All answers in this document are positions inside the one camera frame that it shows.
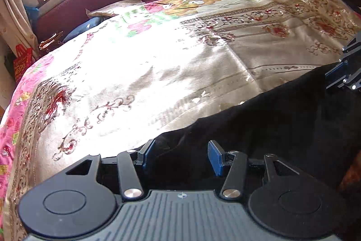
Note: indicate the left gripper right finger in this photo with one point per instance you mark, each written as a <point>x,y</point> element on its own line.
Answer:
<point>232,166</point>

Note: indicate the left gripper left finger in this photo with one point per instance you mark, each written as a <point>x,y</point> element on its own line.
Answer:
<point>128,164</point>

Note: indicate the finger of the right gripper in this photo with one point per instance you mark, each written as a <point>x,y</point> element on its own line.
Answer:
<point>338,76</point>

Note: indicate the black pants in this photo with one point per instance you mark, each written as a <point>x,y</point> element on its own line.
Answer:
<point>314,128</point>

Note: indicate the floral satin bedspread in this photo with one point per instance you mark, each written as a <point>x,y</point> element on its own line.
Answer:
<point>153,68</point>

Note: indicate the red shopping bag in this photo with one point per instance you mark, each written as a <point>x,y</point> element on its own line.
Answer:
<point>23,61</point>

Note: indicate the blue plastic bag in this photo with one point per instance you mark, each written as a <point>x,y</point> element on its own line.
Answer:
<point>33,15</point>

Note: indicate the left beige curtain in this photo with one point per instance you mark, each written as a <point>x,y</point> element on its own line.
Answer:
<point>16,28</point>

